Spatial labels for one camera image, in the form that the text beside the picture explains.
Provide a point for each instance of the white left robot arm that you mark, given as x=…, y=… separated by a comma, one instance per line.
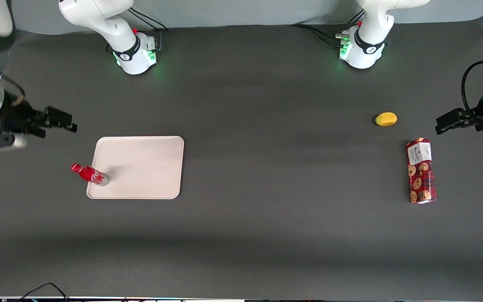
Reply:
x=369, y=42

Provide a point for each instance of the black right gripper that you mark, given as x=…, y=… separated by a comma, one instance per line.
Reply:
x=16, y=115

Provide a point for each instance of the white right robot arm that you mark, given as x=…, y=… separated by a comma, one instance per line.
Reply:
x=111, y=25

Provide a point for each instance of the yellow lemon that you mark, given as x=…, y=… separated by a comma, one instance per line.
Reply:
x=386, y=119

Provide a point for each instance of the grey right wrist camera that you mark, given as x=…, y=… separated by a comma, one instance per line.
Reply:
x=2, y=142

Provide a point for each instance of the dark grey table mat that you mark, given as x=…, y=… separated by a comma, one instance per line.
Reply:
x=266, y=230

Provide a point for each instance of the beige plastic tray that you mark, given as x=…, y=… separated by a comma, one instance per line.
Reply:
x=141, y=167

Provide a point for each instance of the red cookie box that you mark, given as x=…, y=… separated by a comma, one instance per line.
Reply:
x=421, y=172

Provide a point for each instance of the red coke bottle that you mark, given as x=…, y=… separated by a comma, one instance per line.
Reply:
x=92, y=175

